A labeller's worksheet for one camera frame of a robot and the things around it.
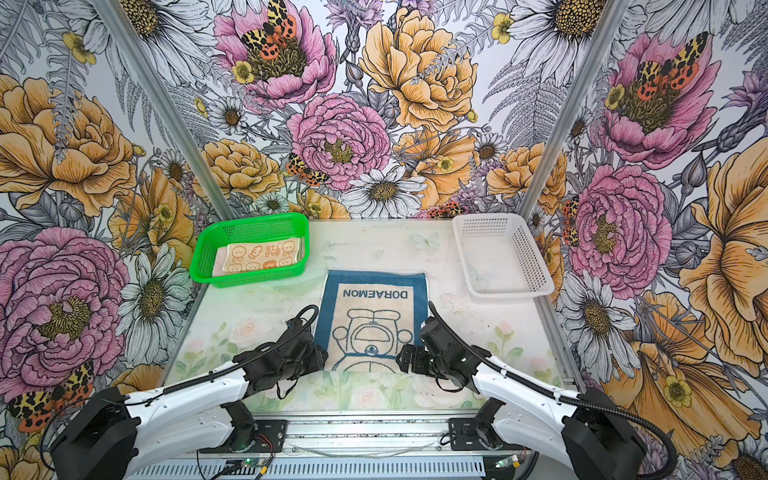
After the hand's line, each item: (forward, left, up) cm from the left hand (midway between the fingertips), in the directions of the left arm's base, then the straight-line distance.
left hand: (320, 365), depth 85 cm
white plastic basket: (+37, -60, +1) cm, 71 cm away
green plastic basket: (+54, +25, 0) cm, 59 cm away
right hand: (-3, -26, +2) cm, 26 cm away
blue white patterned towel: (+14, -12, +1) cm, 19 cm away
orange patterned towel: (+39, +27, +2) cm, 47 cm away
